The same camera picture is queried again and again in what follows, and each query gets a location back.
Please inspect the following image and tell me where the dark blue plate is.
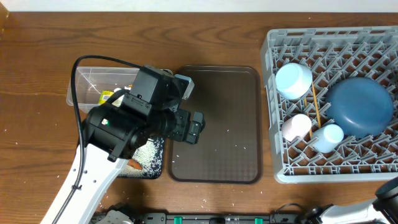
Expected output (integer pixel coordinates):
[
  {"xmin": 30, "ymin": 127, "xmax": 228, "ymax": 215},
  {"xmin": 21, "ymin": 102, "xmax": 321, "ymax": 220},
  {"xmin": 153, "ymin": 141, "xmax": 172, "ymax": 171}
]
[{"xmin": 326, "ymin": 77, "xmax": 394, "ymax": 139}]

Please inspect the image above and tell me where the orange carrot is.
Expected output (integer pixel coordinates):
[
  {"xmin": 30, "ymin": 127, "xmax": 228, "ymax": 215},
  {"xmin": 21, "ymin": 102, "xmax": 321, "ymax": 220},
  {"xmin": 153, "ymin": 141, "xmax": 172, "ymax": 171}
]
[{"xmin": 127, "ymin": 159, "xmax": 142, "ymax": 170}]

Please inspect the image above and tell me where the grey dishwasher rack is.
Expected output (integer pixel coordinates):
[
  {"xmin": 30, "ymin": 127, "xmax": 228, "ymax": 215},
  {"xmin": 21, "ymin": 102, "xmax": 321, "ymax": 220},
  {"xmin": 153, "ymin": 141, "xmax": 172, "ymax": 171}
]
[{"xmin": 261, "ymin": 27, "xmax": 397, "ymax": 184}]

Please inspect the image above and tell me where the brown serving tray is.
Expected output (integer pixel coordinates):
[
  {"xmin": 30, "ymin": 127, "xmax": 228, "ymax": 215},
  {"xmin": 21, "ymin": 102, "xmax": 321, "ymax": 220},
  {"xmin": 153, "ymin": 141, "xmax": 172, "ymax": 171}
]
[{"xmin": 167, "ymin": 65, "xmax": 262, "ymax": 184}]

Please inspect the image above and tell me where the yellow green wrapper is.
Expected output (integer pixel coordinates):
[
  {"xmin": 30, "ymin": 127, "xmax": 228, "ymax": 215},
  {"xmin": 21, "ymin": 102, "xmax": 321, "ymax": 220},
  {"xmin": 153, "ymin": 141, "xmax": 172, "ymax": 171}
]
[{"xmin": 98, "ymin": 91, "xmax": 114, "ymax": 105}]

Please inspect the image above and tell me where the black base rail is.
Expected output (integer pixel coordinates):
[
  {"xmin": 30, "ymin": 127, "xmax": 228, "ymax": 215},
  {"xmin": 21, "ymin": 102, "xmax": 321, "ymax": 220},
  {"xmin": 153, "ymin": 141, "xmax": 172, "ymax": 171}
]
[{"xmin": 90, "ymin": 203, "xmax": 312, "ymax": 224}]

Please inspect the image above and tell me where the light blue bowl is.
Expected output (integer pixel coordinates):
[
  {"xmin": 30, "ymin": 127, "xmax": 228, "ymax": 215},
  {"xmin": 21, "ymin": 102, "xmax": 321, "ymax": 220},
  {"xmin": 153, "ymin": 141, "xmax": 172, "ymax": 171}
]
[{"xmin": 275, "ymin": 63, "xmax": 312, "ymax": 100}]

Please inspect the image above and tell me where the black waste tray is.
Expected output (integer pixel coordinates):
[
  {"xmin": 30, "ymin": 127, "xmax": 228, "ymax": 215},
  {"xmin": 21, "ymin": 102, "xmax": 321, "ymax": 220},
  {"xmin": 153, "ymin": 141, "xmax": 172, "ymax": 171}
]
[{"xmin": 118, "ymin": 136, "xmax": 167, "ymax": 180}]

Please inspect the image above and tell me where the pink cup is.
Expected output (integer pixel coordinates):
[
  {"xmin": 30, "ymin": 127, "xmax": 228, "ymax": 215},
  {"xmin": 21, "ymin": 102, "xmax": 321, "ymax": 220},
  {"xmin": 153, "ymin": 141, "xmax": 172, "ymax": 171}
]
[{"xmin": 281, "ymin": 114, "xmax": 308, "ymax": 142}]

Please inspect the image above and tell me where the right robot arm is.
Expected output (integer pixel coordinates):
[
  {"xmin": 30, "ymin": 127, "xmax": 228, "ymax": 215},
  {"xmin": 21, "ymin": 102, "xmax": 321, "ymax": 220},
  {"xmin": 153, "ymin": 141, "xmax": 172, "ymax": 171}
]
[{"xmin": 298, "ymin": 178, "xmax": 397, "ymax": 224}]

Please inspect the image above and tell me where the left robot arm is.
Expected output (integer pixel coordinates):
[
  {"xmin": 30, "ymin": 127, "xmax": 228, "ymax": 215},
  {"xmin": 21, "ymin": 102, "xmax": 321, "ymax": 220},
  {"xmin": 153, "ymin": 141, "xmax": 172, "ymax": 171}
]
[{"xmin": 42, "ymin": 65, "xmax": 205, "ymax": 223}]

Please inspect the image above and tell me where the crumpled white paper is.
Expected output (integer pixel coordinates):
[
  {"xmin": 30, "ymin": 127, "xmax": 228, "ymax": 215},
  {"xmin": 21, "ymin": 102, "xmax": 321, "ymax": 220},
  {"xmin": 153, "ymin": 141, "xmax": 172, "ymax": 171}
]
[{"xmin": 112, "ymin": 85, "xmax": 132, "ymax": 107}]

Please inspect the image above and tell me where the white rice pile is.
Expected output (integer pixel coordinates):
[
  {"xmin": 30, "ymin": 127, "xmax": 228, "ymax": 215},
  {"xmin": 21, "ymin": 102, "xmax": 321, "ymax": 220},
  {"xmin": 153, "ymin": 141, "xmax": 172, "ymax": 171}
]
[{"xmin": 119, "ymin": 138, "xmax": 164, "ymax": 178}]

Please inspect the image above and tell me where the light blue cup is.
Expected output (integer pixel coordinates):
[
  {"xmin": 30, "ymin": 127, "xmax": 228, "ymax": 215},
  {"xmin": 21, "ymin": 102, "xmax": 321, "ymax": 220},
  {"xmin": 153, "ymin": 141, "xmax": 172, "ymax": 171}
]
[{"xmin": 312, "ymin": 124, "xmax": 344, "ymax": 153}]

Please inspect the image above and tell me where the clear plastic bin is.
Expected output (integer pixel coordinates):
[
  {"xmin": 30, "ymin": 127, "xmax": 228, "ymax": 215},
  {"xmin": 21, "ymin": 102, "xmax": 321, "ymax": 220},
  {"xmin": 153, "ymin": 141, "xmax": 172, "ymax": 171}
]
[{"xmin": 75, "ymin": 67, "xmax": 139, "ymax": 113}]

